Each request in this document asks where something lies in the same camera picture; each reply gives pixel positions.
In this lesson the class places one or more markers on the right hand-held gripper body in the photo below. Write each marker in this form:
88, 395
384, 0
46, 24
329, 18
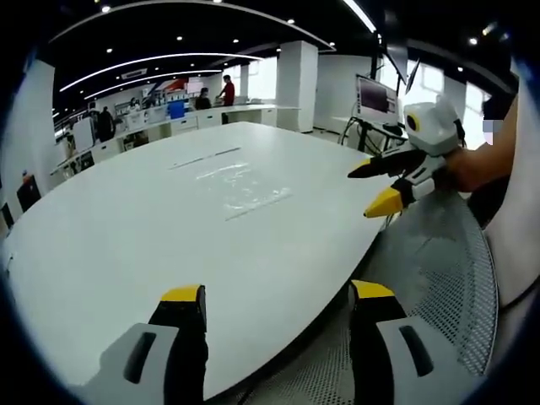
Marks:
434, 128

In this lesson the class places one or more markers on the clear food packaging bag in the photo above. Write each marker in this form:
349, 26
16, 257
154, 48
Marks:
259, 204
230, 177

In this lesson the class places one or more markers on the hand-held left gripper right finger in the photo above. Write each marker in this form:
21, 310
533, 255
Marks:
379, 363

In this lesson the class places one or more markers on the white mesh chair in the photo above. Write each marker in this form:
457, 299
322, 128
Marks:
439, 261

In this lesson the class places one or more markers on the black office chair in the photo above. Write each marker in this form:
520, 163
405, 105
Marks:
28, 192

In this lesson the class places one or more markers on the computer monitor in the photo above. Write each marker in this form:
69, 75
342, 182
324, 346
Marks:
375, 96

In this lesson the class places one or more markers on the monitor stand desk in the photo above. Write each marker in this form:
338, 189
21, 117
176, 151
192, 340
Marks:
371, 128

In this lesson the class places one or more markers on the person's right hand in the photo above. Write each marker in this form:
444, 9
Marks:
453, 171

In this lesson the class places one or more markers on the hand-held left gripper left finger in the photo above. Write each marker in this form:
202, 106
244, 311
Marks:
139, 379

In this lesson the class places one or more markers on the person's white shirt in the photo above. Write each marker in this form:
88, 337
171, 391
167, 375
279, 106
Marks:
521, 236

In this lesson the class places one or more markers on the long white counter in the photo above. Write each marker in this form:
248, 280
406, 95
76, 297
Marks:
177, 122

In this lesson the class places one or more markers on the blue box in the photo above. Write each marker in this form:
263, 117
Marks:
176, 110

